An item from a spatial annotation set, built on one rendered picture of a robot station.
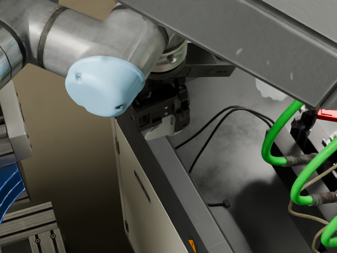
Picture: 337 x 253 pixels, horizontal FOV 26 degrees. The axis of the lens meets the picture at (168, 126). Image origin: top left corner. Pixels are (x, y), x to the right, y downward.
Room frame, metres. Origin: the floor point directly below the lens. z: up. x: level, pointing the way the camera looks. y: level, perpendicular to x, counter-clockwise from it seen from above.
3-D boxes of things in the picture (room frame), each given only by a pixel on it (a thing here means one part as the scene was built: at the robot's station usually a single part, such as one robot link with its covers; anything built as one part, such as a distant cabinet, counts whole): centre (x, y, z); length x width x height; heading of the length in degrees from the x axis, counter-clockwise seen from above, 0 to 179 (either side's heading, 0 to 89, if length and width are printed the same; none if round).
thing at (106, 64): (0.49, 0.07, 1.52); 0.11 x 0.11 x 0.08; 64
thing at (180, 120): (0.57, -0.01, 1.30); 0.05 x 0.02 x 0.09; 27
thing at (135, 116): (0.57, 0.02, 1.36); 0.09 x 0.08 x 0.12; 117
